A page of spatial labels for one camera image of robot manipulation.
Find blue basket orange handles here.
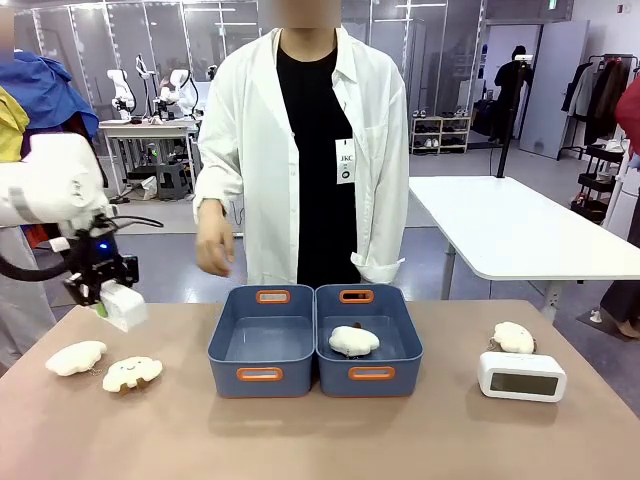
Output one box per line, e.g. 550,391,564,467
207,283,318,400
314,283,425,400

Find white background work table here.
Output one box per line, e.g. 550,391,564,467
97,117,202,202

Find white name badge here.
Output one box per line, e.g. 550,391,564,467
334,138,358,186

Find person's right forearm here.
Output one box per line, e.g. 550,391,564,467
196,198,230,231

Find bystander legs dark trousers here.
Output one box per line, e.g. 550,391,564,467
588,277,640,342

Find white digital clock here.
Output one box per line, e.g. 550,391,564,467
476,350,568,404
99,281,149,334

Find bystander in black clothes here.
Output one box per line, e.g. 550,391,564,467
492,45,534,145

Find smiling white cloud plush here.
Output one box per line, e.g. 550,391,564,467
101,355,165,397

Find black utility cart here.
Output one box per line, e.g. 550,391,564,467
570,141,627,225

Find bystander in red top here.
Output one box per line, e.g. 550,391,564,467
614,77,640,157

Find bystander in blue purple clothes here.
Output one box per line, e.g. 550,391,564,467
0,48,109,189

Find clothes rack with coats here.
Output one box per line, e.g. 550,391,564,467
559,52,640,162

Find black step stool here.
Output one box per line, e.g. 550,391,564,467
155,161,191,202

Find black tripod pole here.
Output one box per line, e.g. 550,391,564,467
495,60,532,180

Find person in white coat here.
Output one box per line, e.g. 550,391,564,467
192,0,412,304

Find person's right hand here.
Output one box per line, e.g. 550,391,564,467
195,224,236,278

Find white side table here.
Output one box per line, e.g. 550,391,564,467
407,174,640,322

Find white cloud plush keychain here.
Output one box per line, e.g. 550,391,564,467
44,339,109,377
327,322,382,360
491,320,538,356

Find bystander in yellow shirt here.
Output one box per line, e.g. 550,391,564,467
0,83,57,372

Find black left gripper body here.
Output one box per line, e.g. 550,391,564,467
62,215,141,307

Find wooden shoe rack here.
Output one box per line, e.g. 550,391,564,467
410,115,472,156

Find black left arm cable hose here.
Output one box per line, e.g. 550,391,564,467
0,249,81,283

